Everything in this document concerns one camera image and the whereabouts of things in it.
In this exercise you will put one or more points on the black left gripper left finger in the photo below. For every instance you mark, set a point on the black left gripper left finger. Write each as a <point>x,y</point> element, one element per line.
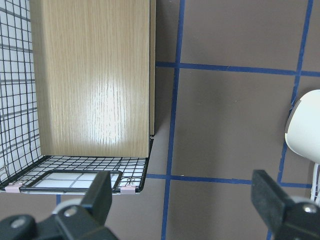
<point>84,220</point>

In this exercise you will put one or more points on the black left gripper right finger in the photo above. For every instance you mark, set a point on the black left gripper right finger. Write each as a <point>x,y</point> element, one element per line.
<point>286,217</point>

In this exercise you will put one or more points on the white two-slot toaster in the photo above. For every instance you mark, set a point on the white two-slot toaster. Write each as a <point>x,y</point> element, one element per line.
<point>302,130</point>

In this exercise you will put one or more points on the wire basket with wooden insert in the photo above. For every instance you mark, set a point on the wire basket with wooden insert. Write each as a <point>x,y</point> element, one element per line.
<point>77,94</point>

